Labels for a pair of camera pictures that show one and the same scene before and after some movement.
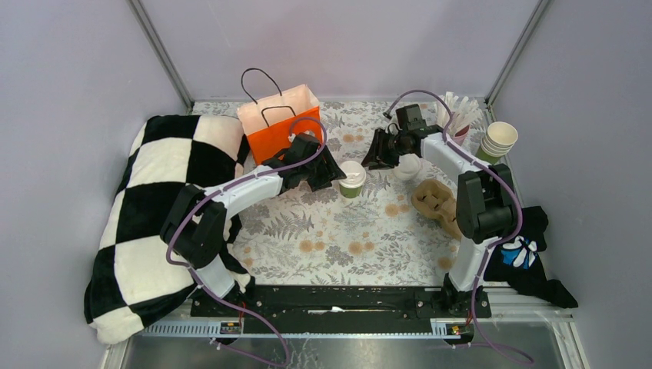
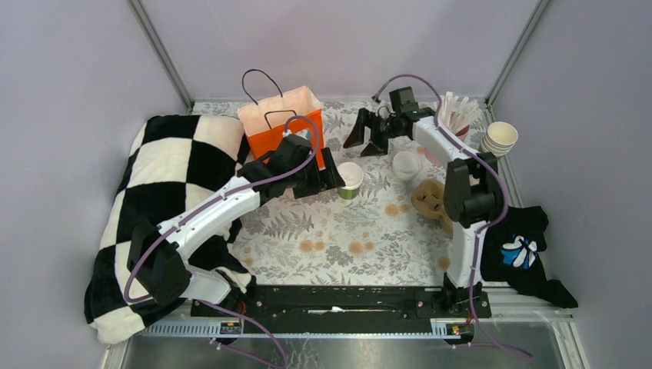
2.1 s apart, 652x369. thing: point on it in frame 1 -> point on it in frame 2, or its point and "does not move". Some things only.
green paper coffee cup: [351, 187] does not move
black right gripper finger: [383, 152] -> [379, 140]
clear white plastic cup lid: [355, 174] does not move
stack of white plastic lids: [408, 167] does not move
